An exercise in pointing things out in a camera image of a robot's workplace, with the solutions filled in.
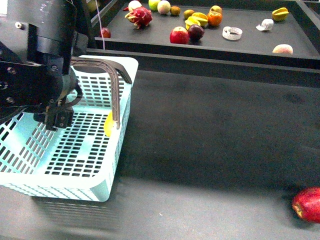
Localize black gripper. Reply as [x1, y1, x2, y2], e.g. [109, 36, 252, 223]
[0, 22, 85, 132]

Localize yellow mango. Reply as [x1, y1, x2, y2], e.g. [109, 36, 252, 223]
[103, 111, 114, 137]

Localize light blue plastic basket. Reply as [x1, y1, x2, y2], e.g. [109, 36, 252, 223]
[0, 56, 139, 202]

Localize yellow red mango fruit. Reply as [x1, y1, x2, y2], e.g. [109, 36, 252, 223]
[209, 5, 223, 14]

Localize small red apple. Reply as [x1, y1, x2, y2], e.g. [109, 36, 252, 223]
[100, 27, 111, 39]

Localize white onion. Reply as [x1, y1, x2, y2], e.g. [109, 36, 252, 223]
[128, 0, 142, 12]

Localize pink dragon fruit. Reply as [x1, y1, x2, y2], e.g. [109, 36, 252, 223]
[125, 6, 153, 29]

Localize green apple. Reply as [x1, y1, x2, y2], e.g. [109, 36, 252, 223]
[148, 0, 161, 11]

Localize beige peach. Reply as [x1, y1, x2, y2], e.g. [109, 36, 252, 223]
[157, 0, 171, 15]

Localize brown kiwi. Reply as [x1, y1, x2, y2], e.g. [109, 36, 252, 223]
[169, 5, 181, 16]

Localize large red apple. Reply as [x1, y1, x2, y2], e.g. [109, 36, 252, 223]
[169, 26, 190, 45]

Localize olive green fruit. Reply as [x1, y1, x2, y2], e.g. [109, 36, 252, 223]
[183, 9, 195, 20]

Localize dark purple plum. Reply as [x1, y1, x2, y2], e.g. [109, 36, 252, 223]
[188, 24, 205, 42]

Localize yellow star fruit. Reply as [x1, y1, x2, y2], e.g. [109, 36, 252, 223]
[185, 12, 208, 30]
[271, 7, 290, 22]

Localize orange persimmon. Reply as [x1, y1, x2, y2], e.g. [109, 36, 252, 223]
[207, 12, 223, 27]

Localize black display tray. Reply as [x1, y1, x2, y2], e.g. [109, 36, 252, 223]
[93, 0, 320, 70]

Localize pale pink peach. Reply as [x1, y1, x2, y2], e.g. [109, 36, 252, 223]
[272, 44, 293, 55]

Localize red apple on table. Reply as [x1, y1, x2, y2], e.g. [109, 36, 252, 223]
[291, 187, 320, 224]

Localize thin purple cable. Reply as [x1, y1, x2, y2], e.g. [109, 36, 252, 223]
[96, 0, 104, 42]

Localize clear tape ring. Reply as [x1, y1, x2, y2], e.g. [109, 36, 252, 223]
[222, 26, 244, 42]

